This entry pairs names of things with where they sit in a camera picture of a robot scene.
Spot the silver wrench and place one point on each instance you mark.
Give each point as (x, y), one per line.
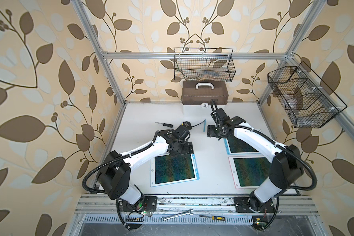
(165, 218)

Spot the blue writing tablet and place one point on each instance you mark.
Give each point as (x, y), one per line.
(236, 146)
(166, 170)

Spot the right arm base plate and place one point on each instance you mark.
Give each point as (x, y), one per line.
(242, 205)

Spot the yellow black screwdriver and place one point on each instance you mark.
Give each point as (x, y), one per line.
(219, 218)

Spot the small black screwdriver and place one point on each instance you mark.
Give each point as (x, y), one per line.
(165, 124)

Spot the right wire basket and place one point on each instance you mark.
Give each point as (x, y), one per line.
(309, 101)

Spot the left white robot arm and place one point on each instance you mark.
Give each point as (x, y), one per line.
(114, 175)

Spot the back wire basket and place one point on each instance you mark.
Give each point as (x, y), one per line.
(204, 64)

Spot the aluminium front rail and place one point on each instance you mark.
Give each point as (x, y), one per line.
(289, 205)

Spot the pink writing tablet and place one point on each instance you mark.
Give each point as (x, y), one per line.
(249, 172)

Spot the brown white toolbox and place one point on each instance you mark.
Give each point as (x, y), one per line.
(196, 96)

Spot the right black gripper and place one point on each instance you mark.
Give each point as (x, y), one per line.
(210, 132)

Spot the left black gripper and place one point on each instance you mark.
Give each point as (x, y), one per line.
(187, 151)

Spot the wire basket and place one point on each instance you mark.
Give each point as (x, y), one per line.
(309, 101)
(204, 64)

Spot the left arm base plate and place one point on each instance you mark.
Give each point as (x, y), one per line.
(145, 203)

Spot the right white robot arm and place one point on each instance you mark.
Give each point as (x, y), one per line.
(285, 161)

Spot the black yellow tape measure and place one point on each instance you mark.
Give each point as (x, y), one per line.
(189, 126)

